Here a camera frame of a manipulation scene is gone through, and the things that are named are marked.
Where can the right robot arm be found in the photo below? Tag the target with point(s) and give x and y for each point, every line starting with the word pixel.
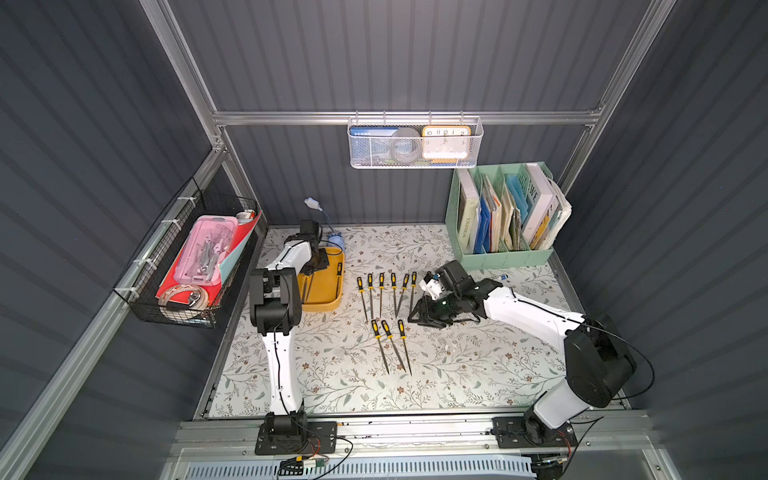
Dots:
pixel 598 362

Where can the blue desk lamp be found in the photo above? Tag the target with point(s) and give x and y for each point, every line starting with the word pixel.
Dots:
pixel 334 238

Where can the grey tape roll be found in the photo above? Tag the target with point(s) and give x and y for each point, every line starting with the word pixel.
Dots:
pixel 405 146

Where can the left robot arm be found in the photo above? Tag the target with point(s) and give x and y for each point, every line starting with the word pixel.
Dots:
pixel 276 309

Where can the pink plastic case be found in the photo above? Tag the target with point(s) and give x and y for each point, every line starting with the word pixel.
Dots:
pixel 207 245

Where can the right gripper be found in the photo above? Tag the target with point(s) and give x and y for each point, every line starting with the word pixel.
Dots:
pixel 435 303

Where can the eleventh black yellow file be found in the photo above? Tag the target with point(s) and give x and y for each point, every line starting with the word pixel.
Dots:
pixel 402 333

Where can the green file organizer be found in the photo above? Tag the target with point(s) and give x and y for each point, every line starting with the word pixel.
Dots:
pixel 485 214

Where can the white book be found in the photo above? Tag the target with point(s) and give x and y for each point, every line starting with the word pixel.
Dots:
pixel 542 201

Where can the black wire basket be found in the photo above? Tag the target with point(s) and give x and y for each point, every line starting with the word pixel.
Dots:
pixel 138 291

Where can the white wire basket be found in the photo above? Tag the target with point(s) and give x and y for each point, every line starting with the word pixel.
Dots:
pixel 419 123

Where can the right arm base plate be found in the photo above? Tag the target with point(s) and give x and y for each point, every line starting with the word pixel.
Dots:
pixel 513 432

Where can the yellow storage box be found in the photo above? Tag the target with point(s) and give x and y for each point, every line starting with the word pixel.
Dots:
pixel 322 291

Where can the red folder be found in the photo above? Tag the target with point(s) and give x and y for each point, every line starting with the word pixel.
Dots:
pixel 171 291

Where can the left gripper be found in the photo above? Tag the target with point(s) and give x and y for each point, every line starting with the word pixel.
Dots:
pixel 321 261

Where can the aluminium rail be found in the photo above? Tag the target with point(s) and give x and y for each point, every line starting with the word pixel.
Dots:
pixel 430 433

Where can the blue box in basket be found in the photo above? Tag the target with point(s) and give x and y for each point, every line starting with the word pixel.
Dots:
pixel 370 145

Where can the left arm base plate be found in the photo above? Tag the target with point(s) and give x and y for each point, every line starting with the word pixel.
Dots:
pixel 284 437

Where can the yellow white clock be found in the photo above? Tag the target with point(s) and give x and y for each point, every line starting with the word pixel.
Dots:
pixel 446 143

